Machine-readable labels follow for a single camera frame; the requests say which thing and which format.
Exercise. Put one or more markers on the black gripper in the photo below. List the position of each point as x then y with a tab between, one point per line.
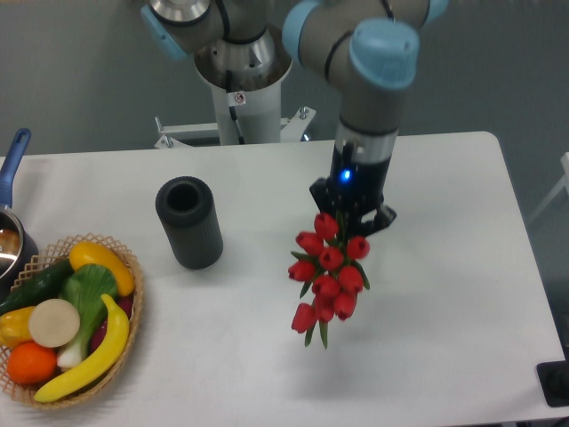
355	191

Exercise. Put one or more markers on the red tulip bouquet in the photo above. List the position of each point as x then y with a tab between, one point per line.
328	265

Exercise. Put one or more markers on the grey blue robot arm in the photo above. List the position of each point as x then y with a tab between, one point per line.
367	50

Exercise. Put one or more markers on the dark grey ribbed vase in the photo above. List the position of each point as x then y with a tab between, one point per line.
185	207

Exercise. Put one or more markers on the black device at table edge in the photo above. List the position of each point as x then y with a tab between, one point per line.
553	377

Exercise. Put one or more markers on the purple eggplant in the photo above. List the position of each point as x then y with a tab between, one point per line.
125	303

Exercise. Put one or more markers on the green bok choy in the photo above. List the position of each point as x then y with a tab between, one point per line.
83	290

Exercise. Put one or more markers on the woven wicker basket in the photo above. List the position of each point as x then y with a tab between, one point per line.
53	254

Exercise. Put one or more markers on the yellow banana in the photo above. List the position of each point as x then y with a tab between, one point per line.
95	365

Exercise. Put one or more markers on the green cucumber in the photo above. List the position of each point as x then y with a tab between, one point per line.
45	285

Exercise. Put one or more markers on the orange fruit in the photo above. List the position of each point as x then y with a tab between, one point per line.
31	363

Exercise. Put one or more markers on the yellow bell pepper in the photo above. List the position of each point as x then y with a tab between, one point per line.
14	327

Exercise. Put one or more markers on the blue handled saucepan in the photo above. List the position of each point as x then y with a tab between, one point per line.
17	246

